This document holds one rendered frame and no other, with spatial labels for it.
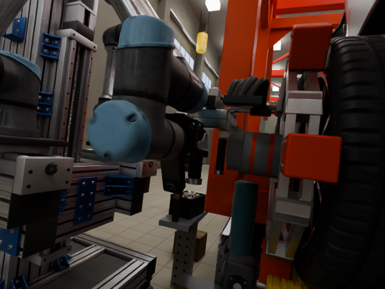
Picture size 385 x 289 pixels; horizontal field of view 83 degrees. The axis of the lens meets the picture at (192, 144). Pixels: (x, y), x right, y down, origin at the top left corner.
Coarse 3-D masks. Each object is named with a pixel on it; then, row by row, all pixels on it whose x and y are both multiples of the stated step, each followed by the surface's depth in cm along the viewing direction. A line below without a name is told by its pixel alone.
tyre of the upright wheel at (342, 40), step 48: (336, 48) 45; (384, 48) 40; (336, 96) 40; (384, 96) 35; (384, 144) 33; (336, 192) 35; (384, 192) 32; (336, 240) 36; (384, 240) 33; (336, 288) 43; (384, 288) 37
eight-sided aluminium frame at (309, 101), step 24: (288, 72) 51; (312, 72) 49; (288, 96) 43; (312, 96) 42; (288, 120) 42; (312, 120) 41; (288, 192) 43; (312, 192) 40; (288, 216) 42; (288, 240) 51
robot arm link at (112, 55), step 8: (104, 32) 118; (112, 32) 113; (104, 40) 119; (112, 40) 114; (112, 48) 115; (112, 56) 116; (112, 64) 116; (112, 72) 116; (104, 80) 117; (112, 80) 116; (104, 88) 116; (112, 88) 116; (104, 96) 114; (96, 104) 119
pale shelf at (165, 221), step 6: (204, 210) 140; (168, 216) 121; (198, 216) 127; (204, 216) 136; (162, 222) 113; (168, 222) 112; (180, 222) 113; (186, 222) 114; (192, 222) 115; (174, 228) 111; (180, 228) 110; (186, 228) 109
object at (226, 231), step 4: (228, 220) 145; (228, 224) 137; (224, 228) 129; (228, 228) 130; (224, 232) 123; (228, 232) 123; (220, 236) 121; (224, 236) 131; (228, 236) 131; (220, 240) 120; (224, 240) 126; (228, 240) 127; (220, 244) 119; (224, 244) 119; (220, 248) 119; (224, 248) 118; (220, 252) 119; (224, 252) 118; (224, 256) 118
